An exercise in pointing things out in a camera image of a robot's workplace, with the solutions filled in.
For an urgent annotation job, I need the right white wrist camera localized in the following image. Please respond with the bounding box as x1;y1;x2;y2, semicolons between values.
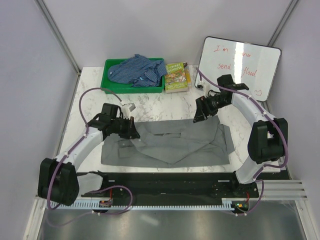
195;81;211;96

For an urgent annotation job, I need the blue checked shirt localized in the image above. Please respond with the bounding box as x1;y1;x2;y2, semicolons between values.
107;54;167;88

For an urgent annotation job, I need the grey long sleeve shirt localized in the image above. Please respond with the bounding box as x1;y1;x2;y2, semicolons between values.
100;116;235;168

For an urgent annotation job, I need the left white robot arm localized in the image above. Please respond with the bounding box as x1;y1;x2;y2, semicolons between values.
37;103;140;206

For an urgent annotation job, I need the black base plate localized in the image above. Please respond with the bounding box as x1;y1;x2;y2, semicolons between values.
81;172;259;207

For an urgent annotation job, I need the white dry-erase board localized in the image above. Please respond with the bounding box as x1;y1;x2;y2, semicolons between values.
198;36;282;102

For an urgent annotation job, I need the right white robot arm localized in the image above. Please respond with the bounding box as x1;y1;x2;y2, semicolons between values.
193;74;289;197

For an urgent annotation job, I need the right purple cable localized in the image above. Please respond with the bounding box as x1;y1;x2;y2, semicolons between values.
196;67;289;217

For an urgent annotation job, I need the yellow book underneath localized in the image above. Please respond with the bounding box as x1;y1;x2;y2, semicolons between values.
183;62;192;88

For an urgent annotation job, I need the green paperback book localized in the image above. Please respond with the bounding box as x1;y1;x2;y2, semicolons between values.
164;62;189;94

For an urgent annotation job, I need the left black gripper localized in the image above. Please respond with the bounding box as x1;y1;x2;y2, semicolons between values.
110;115;140;139

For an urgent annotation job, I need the purple cable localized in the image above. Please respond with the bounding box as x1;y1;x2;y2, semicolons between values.
196;67;289;217
46;87;133;228

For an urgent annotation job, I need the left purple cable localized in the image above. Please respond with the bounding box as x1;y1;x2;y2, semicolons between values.
46;87;133;228

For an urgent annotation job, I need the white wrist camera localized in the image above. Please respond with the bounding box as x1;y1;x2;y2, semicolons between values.
121;103;136;119
195;81;211;96

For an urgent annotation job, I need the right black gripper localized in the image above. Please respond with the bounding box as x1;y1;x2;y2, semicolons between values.
193;93;230;123

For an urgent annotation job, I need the green plastic bin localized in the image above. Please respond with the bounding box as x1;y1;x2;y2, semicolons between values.
100;58;165;94

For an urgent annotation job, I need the white slotted cable duct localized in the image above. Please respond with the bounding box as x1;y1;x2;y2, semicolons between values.
50;197;246;211

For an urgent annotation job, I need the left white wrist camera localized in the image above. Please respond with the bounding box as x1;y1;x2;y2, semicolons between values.
121;103;136;119

